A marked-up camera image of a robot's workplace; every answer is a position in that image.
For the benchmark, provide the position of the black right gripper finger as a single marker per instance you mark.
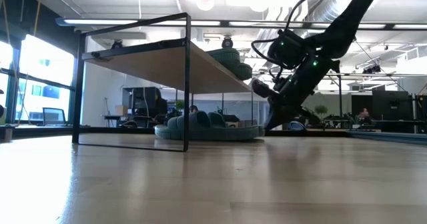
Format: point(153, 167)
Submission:
point(298, 118)
point(276, 115)

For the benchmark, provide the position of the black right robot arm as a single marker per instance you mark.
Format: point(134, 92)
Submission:
point(350, 14)

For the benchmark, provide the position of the blue white round object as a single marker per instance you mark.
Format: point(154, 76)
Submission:
point(297, 126)

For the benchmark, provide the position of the small potted tree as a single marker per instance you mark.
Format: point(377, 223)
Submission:
point(321, 109)

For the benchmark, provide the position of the black hanging ceiling device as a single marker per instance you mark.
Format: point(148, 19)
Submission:
point(372, 69)

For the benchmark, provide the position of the person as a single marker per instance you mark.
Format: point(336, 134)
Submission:
point(193, 109)
point(364, 113)

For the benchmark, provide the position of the black round fixture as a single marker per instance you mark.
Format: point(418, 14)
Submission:
point(116, 44)
point(227, 41)

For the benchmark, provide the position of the long linear ceiling light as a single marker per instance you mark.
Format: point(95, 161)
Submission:
point(166, 23)

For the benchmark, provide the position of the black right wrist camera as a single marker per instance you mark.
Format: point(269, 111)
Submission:
point(290, 50)

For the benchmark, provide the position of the silver ventilation duct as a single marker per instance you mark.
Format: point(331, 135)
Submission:
point(323, 12)

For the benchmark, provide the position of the wooden shelf with black frame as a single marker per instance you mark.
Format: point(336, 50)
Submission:
point(160, 64)

